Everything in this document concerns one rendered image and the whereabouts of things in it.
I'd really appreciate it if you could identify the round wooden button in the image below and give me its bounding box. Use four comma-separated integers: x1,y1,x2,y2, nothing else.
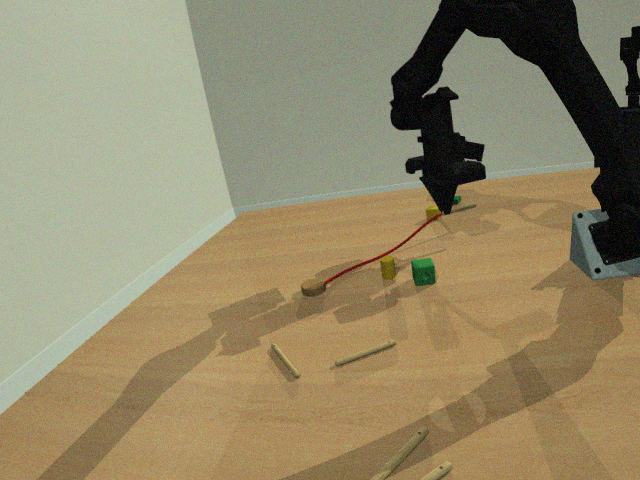
301,278,326,297

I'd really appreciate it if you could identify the red string with wooden stick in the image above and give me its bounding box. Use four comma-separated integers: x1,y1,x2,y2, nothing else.
325,203,476,284

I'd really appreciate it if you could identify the olive yellow cylinder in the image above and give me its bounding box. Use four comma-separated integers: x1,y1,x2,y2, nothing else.
379,256,396,280

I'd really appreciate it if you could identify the small yellow block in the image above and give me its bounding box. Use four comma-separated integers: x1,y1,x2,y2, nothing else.
426,206,441,221

